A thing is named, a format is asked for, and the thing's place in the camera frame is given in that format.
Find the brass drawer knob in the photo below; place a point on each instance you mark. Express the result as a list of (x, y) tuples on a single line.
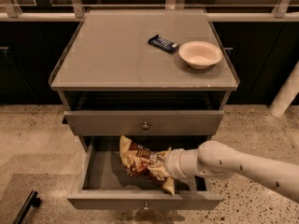
[(145, 126), (146, 207)]

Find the blue snack bar wrapper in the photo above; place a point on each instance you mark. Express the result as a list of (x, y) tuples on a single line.
[(163, 44)]

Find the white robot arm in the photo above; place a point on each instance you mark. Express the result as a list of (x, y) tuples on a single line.
[(213, 159)]

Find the grey drawer cabinet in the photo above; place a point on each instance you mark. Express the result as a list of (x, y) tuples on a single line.
[(110, 66)]

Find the black bar on floor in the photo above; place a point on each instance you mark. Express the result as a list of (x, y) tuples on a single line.
[(32, 201)]

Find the grey open middle drawer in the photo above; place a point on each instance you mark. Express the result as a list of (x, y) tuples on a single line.
[(106, 185)]

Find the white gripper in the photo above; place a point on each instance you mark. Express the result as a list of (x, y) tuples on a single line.
[(173, 164)]

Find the brass top drawer knob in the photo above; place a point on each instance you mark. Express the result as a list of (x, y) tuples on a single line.
[(145, 126)]

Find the white bowl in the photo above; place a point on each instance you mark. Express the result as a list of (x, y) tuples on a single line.
[(200, 54)]

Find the metal railing with glass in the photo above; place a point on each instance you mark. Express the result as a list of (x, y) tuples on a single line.
[(215, 10)]

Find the brown chip bag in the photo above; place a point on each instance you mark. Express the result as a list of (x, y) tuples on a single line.
[(136, 159)]

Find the brass middle drawer knob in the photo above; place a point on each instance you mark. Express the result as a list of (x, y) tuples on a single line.
[(146, 207)]

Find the grey top drawer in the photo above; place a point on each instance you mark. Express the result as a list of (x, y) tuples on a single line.
[(116, 123)]

